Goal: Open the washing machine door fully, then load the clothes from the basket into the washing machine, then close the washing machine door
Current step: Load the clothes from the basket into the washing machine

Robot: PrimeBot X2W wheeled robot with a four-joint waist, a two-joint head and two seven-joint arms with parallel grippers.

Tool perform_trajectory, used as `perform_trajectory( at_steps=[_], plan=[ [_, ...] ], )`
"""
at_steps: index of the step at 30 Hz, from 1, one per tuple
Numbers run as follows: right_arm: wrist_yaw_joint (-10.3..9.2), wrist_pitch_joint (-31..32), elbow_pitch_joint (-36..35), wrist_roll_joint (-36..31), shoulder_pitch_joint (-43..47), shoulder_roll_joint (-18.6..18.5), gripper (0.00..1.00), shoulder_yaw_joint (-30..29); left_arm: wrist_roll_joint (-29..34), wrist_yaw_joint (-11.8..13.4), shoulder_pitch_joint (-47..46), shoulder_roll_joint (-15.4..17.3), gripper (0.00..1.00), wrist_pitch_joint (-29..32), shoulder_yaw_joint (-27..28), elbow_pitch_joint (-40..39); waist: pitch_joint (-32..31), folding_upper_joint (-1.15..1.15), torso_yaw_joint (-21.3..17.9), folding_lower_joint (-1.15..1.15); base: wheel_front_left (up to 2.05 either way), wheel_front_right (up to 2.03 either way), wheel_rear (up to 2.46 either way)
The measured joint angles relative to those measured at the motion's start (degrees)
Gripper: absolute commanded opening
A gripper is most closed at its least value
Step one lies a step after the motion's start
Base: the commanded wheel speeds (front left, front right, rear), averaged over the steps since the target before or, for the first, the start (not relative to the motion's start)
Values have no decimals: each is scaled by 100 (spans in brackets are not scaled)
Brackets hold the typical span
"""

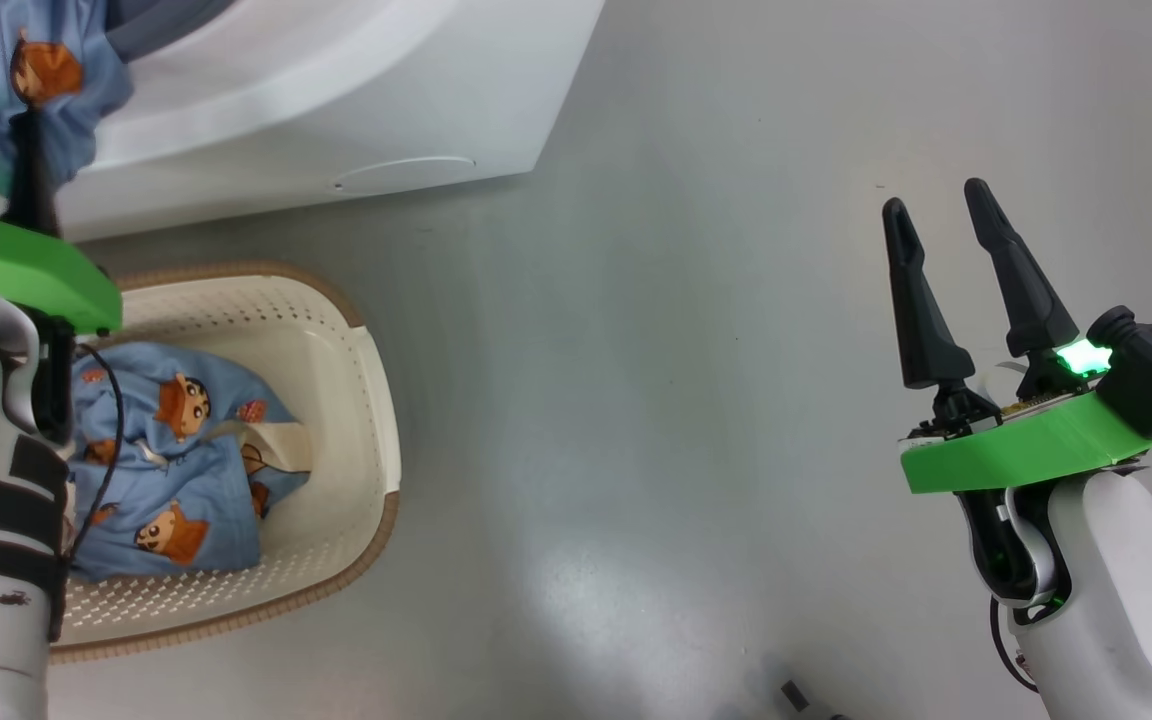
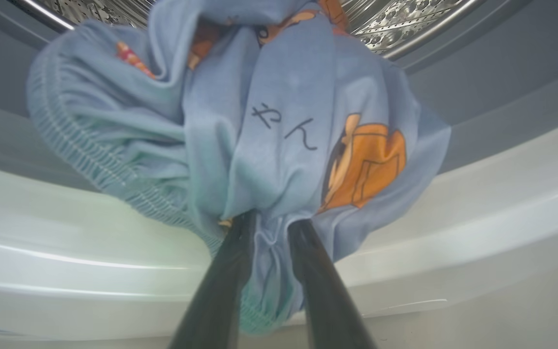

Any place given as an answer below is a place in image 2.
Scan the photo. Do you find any white front-load washing machine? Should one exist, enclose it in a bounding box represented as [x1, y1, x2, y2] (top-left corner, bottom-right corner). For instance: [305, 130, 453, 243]
[0, 111, 558, 349]

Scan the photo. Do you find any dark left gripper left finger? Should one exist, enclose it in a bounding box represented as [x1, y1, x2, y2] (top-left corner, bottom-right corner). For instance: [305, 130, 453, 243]
[169, 209, 259, 349]

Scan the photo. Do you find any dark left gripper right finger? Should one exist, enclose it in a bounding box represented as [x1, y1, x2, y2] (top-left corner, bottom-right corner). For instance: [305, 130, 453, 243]
[287, 219, 376, 349]

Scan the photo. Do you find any blue cartoon print garment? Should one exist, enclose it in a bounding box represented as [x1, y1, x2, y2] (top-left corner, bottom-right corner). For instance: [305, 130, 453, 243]
[26, 0, 451, 336]

